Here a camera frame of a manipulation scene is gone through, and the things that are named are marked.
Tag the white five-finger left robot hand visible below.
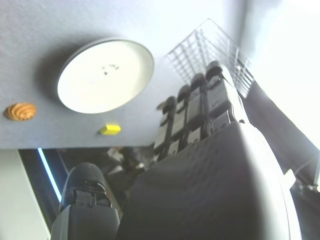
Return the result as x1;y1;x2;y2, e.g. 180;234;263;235
51;60;302;240

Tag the yellow rectangular block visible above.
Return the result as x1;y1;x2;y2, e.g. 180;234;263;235
98;122;122;136

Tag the orange swirl shell pastry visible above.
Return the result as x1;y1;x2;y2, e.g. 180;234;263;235
3;102;38;122

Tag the silver wire dish rack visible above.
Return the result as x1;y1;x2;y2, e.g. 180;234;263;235
163;17;255;99

